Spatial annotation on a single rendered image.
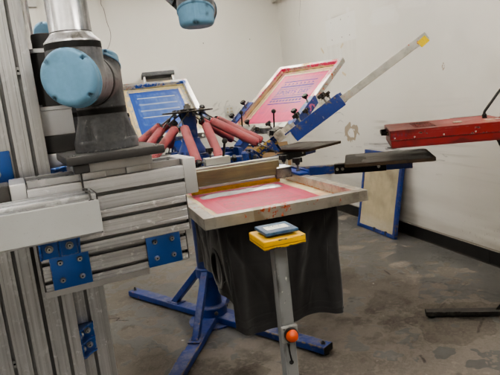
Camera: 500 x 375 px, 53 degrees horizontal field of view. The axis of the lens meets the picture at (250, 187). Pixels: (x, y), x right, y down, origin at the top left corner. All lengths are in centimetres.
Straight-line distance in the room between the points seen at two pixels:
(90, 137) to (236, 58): 539
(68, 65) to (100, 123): 19
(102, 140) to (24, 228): 27
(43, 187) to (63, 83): 25
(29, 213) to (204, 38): 553
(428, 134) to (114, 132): 180
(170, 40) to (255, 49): 108
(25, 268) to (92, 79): 58
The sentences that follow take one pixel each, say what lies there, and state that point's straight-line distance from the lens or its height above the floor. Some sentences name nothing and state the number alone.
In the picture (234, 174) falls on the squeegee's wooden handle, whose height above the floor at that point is 103.
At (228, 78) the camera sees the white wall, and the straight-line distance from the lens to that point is 651.
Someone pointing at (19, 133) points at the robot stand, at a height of 132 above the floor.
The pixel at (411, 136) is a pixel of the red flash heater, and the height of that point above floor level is 107.
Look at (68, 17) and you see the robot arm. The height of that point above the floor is 154.
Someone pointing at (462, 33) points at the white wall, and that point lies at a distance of 397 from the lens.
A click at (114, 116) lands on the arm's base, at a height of 133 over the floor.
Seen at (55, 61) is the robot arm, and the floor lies 145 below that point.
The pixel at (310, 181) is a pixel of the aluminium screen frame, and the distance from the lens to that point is 211.
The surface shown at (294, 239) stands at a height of 94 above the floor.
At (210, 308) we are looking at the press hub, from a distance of 319.
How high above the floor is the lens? 134
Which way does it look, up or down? 10 degrees down
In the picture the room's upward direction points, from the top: 6 degrees counter-clockwise
